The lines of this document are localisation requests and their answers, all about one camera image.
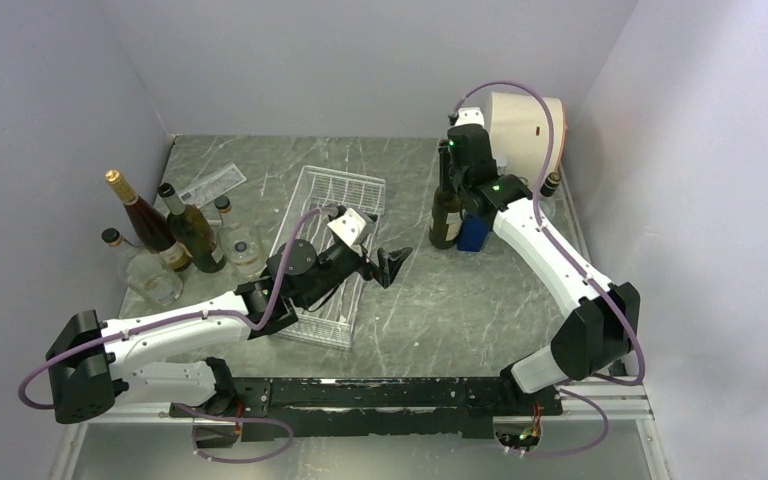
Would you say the dark green wine bottle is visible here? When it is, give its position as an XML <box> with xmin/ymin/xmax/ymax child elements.
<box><xmin>428</xmin><ymin>152</ymin><xmax>463</xmax><ymax>250</ymax></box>

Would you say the clear bottle blue emblem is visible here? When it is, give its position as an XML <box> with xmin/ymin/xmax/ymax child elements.
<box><xmin>214</xmin><ymin>195</ymin><xmax>266</xmax><ymax>278</ymax></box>

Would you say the clear bottle black gold cap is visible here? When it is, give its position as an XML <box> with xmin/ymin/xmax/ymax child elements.
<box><xmin>539</xmin><ymin>171</ymin><xmax>562</xmax><ymax>220</ymax></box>

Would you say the green wine bottle white label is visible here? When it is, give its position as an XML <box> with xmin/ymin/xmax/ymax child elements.
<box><xmin>157</xmin><ymin>182</ymin><xmax>226</xmax><ymax>273</ymax></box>

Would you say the clear bottle cork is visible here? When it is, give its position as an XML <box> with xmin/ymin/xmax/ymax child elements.
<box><xmin>101</xmin><ymin>227</ymin><xmax>183</xmax><ymax>307</ymax></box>

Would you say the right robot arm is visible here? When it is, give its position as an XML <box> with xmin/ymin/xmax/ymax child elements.
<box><xmin>442</xmin><ymin>124</ymin><xmax>640</xmax><ymax>414</ymax></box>

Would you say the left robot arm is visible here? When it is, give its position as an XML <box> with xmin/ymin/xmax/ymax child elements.
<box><xmin>43</xmin><ymin>239</ymin><xmax>413</xmax><ymax>425</ymax></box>

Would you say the amber bottle gold cap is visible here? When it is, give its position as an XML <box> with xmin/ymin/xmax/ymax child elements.
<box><xmin>105</xmin><ymin>169</ymin><xmax>191</xmax><ymax>272</ymax></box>

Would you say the cream cylindrical appliance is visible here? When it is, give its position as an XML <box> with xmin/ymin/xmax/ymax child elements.
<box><xmin>484</xmin><ymin>92</ymin><xmax>549</xmax><ymax>180</ymax></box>

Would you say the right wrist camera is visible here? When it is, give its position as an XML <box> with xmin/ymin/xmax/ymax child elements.
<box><xmin>449</xmin><ymin>107</ymin><xmax>486</xmax><ymax>128</ymax></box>

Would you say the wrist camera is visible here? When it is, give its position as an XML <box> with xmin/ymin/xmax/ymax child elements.
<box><xmin>327</xmin><ymin>206</ymin><xmax>378</xmax><ymax>256</ymax></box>
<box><xmin>449</xmin><ymin>107</ymin><xmax>486</xmax><ymax>128</ymax></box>

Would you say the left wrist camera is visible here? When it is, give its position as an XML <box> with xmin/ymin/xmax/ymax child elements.
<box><xmin>327</xmin><ymin>206</ymin><xmax>378</xmax><ymax>256</ymax></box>

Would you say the white wire wine rack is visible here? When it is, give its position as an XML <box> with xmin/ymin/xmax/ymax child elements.
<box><xmin>265</xmin><ymin>165</ymin><xmax>387</xmax><ymax>350</ymax></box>

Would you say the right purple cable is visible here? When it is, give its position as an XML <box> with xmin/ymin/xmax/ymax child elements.
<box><xmin>450</xmin><ymin>80</ymin><xmax>647</xmax><ymax>460</ymax></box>

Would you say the purple cable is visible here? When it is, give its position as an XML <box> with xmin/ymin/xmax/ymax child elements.
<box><xmin>17</xmin><ymin>205</ymin><xmax>342</xmax><ymax>464</ymax></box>
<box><xmin>450</xmin><ymin>80</ymin><xmax>647</xmax><ymax>460</ymax></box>

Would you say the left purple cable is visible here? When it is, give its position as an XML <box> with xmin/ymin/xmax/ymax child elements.
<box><xmin>17</xmin><ymin>205</ymin><xmax>342</xmax><ymax>464</ymax></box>

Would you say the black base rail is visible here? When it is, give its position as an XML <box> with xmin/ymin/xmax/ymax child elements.
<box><xmin>194</xmin><ymin>377</ymin><xmax>563</xmax><ymax>442</ymax></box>

